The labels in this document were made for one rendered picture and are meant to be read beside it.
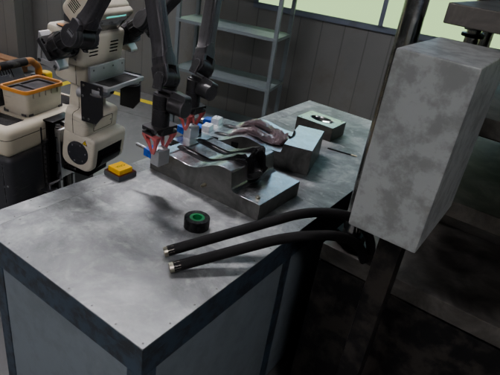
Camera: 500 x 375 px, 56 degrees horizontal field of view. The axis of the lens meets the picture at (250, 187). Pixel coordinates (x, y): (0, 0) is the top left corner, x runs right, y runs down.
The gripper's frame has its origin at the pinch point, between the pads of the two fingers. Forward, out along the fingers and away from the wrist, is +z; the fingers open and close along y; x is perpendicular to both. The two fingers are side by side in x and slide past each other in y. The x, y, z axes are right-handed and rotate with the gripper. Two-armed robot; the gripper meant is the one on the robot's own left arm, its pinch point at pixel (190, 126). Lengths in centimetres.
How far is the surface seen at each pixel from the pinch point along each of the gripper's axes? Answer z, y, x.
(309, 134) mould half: 1, 40, -32
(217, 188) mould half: 6.5, -19.1, -31.0
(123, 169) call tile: 8.6, -32.4, 0.7
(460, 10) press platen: -63, 0, -83
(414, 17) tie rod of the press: -60, -6, -74
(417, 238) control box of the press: -23, -42, -100
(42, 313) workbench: 29, -80, -21
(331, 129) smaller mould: 6, 67, -31
